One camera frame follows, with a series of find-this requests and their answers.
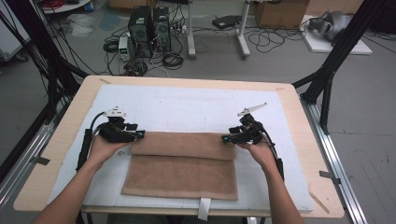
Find flat black device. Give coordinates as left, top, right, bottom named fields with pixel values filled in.
left=212, top=14, right=243, bottom=31

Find tan terry towel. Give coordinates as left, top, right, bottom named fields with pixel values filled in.
left=120, top=131, right=239, bottom=222

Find clear plastic sheet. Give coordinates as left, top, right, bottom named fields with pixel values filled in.
left=66, top=13, right=96, bottom=37

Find aluminium rail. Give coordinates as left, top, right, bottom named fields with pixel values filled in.
left=300, top=96, right=370, bottom=224
left=0, top=99, right=68, bottom=213

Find grey rounded device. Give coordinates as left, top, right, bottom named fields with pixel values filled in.
left=307, top=10, right=355, bottom=43

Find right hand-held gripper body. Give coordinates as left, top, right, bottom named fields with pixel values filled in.
left=235, top=102, right=268, bottom=146

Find beige masking tape strip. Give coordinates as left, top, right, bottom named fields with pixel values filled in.
left=307, top=183, right=331, bottom=215

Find large black computer tower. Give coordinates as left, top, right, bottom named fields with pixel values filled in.
left=128, top=5, right=154, bottom=59

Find red cable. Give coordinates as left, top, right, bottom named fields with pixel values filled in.
left=41, top=0, right=64, bottom=9

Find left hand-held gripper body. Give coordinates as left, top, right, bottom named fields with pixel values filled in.
left=97, top=106, right=135, bottom=145

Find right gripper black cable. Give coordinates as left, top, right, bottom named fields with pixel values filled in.
left=260, top=126, right=285, bottom=182

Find grey tape strip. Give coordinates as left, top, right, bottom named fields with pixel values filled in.
left=29, top=156, right=50, bottom=166
left=318, top=170, right=342, bottom=185

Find loose black floor cable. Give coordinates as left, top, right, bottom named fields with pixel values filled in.
left=247, top=26, right=306, bottom=54

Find tangled cable bundle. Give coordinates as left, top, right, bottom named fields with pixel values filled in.
left=122, top=60, right=149, bottom=77

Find white foam grid mat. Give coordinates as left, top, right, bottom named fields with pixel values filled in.
left=46, top=83, right=315, bottom=214

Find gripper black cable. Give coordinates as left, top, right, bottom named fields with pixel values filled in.
left=260, top=126, right=285, bottom=182
left=76, top=111, right=107, bottom=173

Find white cabinet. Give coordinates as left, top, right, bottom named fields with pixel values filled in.
left=0, top=12, right=32, bottom=62

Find slim black computer tower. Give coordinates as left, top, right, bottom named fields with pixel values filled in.
left=152, top=7, right=172, bottom=52

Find white floor board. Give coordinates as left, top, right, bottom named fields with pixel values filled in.
left=300, top=14, right=374, bottom=56

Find round white table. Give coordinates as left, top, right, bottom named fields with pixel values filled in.
left=40, top=0, right=93, bottom=15

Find white power supply unit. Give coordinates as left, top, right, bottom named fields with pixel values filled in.
left=118, top=36, right=131, bottom=62

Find white desk frame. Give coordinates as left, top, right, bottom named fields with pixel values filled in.
left=185, top=0, right=252, bottom=61

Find coiled black cable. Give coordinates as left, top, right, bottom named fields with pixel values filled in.
left=162, top=51, right=185, bottom=71
left=102, top=38, right=120, bottom=54

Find person's left hand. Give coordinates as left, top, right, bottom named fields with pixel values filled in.
left=88, top=134, right=132, bottom=167

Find black metal frame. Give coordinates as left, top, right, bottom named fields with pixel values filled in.
left=291, top=0, right=396, bottom=135
left=0, top=0, right=90, bottom=185

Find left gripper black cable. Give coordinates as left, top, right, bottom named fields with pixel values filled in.
left=76, top=111, right=107, bottom=173

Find brown cardboard box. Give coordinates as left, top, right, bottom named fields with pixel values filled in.
left=255, top=0, right=311, bottom=30

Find person's right hand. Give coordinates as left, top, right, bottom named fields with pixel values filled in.
left=237, top=143, right=276, bottom=175

